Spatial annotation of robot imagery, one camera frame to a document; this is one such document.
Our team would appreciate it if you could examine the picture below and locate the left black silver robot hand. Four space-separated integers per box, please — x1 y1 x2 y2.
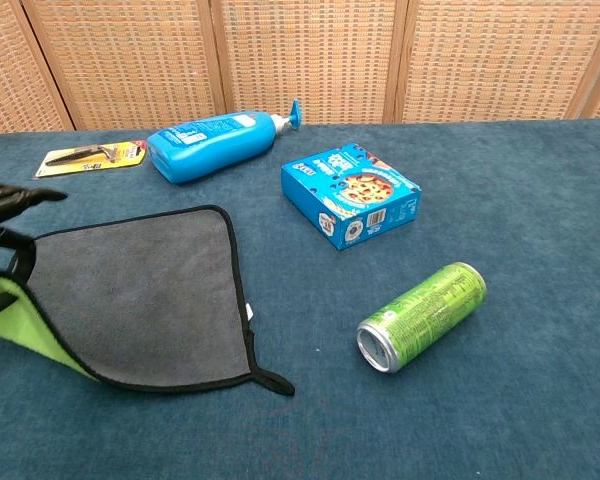
0 182 69 251

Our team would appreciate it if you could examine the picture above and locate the blue pump bottle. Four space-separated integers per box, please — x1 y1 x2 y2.
146 98 304 185

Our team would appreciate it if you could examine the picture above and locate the green drink can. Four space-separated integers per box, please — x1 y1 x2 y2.
356 261 488 374

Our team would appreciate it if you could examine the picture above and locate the green and grey microfibre cloth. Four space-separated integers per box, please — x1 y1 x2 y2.
0 204 296 397

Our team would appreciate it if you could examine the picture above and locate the blue cookie box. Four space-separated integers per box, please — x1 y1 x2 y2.
280 142 422 252

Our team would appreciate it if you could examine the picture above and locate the yellow razor blister pack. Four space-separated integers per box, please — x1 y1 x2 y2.
34 139 148 180

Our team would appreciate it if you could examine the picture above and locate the blue carpet table cover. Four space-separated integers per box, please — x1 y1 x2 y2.
0 118 600 480

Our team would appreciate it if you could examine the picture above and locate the woven wooden folding screen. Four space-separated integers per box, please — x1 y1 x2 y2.
0 0 600 137

